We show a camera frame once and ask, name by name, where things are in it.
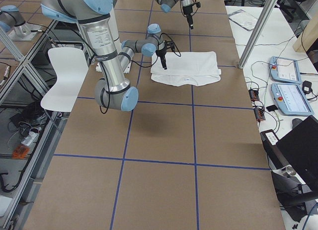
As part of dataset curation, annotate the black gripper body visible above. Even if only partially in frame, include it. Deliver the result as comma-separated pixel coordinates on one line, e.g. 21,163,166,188
156,47,167,58
183,4,193,16

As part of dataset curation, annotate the white long-sleeve printed shirt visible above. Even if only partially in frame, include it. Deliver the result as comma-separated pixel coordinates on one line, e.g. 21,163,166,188
151,51,221,86

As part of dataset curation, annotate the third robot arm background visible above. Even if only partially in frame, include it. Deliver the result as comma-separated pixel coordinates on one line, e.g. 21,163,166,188
0,5,36,42

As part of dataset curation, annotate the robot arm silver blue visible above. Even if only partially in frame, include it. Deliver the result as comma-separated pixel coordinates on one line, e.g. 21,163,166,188
155,0,195,29
41,0,167,111

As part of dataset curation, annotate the white board black border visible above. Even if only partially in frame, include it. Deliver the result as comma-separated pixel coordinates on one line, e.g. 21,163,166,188
228,9,258,31

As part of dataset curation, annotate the white plastic chair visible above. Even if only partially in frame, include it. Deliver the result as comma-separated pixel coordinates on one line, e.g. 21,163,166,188
41,47,88,112

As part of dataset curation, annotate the orange black connector box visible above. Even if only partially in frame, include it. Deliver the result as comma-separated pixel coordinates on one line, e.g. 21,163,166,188
248,89,260,102

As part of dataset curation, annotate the blue teach pendant far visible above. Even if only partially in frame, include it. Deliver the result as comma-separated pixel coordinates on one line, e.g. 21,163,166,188
269,56,302,84

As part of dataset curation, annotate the blue teach pendant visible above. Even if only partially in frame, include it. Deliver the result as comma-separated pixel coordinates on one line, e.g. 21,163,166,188
269,56,302,84
271,82,314,116

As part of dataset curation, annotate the blue teach pendant near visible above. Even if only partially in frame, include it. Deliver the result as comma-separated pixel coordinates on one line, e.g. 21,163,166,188
271,82,314,116

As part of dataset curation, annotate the aluminium frame post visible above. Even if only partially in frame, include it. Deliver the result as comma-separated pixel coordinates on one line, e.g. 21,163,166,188
238,0,278,69

